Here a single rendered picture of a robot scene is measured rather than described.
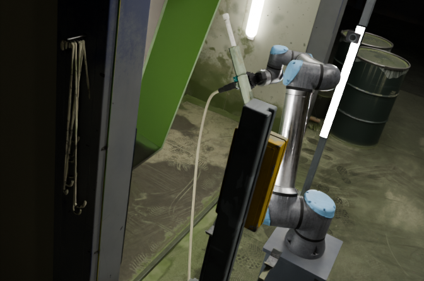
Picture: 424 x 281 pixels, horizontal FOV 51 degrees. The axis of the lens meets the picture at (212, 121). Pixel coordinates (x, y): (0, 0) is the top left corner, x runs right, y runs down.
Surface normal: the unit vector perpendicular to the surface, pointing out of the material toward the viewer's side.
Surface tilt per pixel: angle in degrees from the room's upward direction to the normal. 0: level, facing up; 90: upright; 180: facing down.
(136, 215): 0
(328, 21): 90
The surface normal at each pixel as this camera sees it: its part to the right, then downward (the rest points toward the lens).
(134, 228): 0.18, -0.87
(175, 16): -0.45, 0.34
